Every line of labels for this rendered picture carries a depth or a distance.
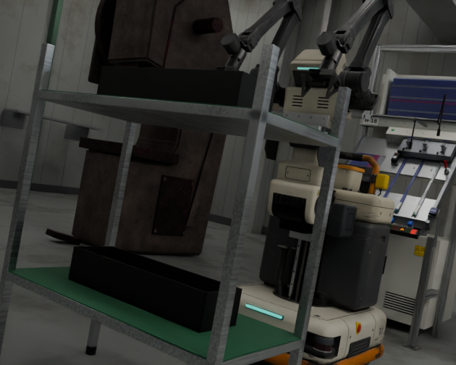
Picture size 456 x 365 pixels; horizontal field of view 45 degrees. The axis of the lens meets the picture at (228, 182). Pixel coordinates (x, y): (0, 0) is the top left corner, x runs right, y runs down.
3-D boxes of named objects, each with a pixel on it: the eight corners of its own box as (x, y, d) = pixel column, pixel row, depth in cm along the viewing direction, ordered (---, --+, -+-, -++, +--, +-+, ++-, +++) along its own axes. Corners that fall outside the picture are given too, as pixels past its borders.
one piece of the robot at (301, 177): (281, 214, 266) (294, 87, 259) (352, 230, 244) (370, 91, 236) (250, 220, 246) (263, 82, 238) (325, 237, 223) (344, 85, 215)
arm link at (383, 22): (400, 10, 229) (377, 11, 235) (392, -15, 219) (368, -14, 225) (365, 95, 214) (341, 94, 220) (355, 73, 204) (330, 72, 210)
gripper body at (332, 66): (332, 73, 191) (339, 57, 193) (306, 72, 197) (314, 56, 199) (338, 85, 195) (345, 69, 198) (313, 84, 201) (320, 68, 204)
